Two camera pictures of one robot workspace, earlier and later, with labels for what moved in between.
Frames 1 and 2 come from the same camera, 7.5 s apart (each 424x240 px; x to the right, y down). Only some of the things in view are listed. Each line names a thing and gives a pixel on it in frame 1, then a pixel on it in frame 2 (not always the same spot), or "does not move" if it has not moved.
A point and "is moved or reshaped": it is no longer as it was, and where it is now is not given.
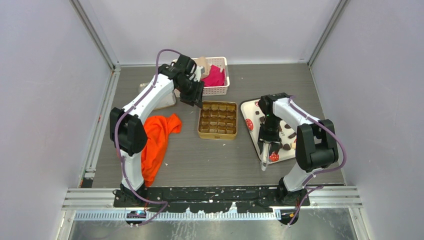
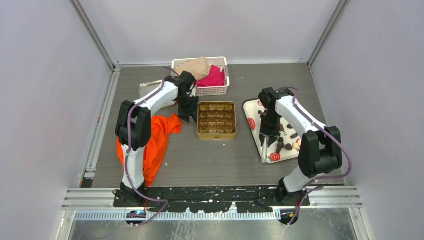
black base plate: [217, 199] does not move
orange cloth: [158, 128] does not move
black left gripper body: [191, 90] -> [187, 105]
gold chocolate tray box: [218, 120] does not move
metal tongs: [266, 150] is moved or reshaped
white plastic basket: [220, 62] does not move
